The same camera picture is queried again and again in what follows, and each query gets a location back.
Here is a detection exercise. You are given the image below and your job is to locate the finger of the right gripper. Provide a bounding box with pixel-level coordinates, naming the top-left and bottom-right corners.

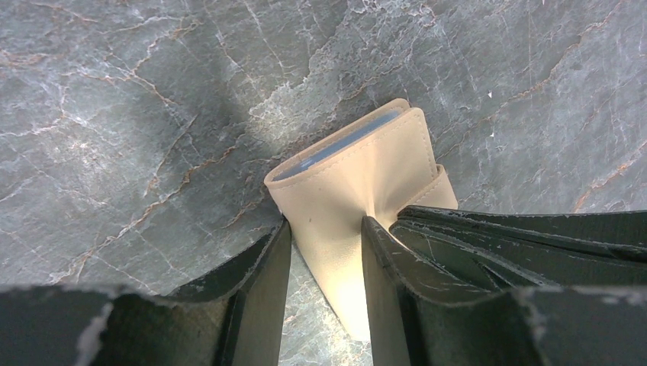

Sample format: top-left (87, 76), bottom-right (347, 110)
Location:
top-left (398, 206), bottom-right (646, 261)
top-left (390, 221), bottom-right (646, 291)

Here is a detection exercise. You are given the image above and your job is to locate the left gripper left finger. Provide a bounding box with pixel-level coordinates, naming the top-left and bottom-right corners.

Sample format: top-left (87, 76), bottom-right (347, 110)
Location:
top-left (1, 222), bottom-right (291, 365)

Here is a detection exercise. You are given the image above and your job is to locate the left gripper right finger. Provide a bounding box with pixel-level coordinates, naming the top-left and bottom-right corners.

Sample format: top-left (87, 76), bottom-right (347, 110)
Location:
top-left (361, 217), bottom-right (646, 365)

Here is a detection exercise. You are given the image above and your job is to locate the beige card holder wallet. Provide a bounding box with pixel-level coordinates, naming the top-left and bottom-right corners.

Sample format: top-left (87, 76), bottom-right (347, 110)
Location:
top-left (264, 98), bottom-right (458, 341)

